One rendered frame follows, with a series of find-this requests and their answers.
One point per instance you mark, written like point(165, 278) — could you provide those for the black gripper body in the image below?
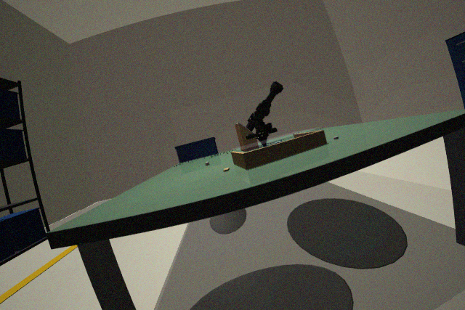
point(259, 133)

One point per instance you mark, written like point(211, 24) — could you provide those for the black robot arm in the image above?
point(263, 109)

